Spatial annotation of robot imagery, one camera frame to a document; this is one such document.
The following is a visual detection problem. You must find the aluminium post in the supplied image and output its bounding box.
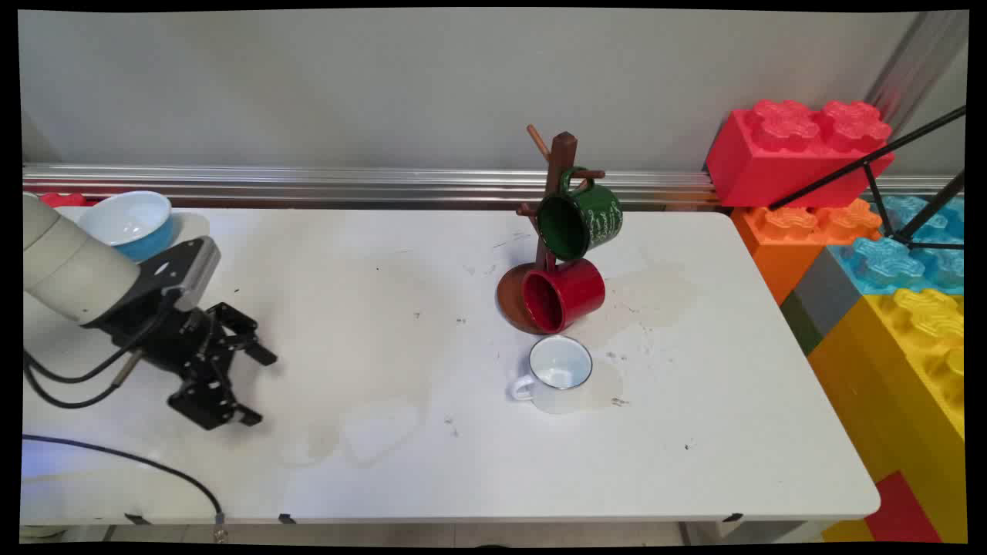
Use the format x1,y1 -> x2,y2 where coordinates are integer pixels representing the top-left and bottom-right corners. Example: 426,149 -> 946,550
864,12 -> 968,136

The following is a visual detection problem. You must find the large red toy brick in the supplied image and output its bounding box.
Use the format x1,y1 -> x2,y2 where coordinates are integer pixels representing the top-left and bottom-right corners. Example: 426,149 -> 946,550
706,99 -> 895,209

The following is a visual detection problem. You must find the flat red toy brick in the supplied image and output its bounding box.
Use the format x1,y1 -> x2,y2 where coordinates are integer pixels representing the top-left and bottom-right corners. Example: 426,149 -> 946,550
864,470 -> 943,543

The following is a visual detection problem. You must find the red enamel mug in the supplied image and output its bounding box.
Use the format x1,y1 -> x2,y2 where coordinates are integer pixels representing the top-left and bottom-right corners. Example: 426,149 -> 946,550
521,258 -> 606,334

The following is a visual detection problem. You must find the large yellow toy brick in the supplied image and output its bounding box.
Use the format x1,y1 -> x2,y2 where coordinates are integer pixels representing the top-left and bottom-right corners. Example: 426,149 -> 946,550
808,288 -> 966,544

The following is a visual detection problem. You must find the black camera cable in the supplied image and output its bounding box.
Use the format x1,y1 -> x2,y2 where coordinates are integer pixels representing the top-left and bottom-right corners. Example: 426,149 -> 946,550
23,304 -> 172,385

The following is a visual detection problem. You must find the large dark green toy brick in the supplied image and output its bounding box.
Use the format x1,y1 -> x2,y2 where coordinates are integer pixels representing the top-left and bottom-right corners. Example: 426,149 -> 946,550
780,291 -> 824,355

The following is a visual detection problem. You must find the brown wooden mug tree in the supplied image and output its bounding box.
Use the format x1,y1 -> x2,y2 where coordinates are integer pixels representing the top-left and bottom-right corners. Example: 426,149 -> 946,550
496,123 -> 606,336

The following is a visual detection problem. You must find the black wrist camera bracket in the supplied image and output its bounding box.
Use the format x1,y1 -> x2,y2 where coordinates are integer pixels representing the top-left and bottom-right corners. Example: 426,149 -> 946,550
137,237 -> 223,311

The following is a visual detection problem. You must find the white enamel mug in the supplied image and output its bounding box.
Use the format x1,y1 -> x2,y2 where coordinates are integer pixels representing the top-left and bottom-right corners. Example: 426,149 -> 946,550
509,335 -> 595,415

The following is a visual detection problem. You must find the green enamel mug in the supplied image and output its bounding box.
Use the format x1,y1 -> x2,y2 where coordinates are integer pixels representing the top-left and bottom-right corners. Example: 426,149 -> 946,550
537,166 -> 623,261

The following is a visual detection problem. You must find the black cable with metal connector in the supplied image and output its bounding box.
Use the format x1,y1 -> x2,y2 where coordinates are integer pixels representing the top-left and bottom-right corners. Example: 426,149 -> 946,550
22,434 -> 227,543

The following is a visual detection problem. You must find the large cyan toy brick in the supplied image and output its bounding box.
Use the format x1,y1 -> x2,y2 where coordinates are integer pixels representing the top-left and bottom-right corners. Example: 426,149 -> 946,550
829,194 -> 965,295

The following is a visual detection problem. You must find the aluminium rail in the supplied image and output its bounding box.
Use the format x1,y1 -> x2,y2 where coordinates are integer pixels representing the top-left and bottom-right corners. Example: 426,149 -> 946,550
23,163 -> 965,210

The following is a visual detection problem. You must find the blue and white bowl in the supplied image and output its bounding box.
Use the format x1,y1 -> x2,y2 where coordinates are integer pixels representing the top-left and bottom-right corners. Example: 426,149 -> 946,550
77,190 -> 174,263

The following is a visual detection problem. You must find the black tripod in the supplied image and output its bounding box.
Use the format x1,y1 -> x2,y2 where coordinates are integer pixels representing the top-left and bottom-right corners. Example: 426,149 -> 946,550
769,104 -> 967,251

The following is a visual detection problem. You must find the black cable with silver plug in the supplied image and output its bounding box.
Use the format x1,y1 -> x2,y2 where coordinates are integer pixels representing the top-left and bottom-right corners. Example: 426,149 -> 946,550
23,351 -> 143,409

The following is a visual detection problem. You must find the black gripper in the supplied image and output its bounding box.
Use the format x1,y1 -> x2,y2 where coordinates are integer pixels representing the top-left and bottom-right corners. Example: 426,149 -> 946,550
99,297 -> 278,431

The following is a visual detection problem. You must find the large grey toy brick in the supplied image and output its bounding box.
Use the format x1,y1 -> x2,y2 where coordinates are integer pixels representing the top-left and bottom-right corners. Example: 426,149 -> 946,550
793,247 -> 864,338

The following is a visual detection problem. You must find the large orange toy brick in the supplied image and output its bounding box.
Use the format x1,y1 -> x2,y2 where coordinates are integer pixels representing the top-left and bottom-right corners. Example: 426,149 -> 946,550
731,198 -> 884,305

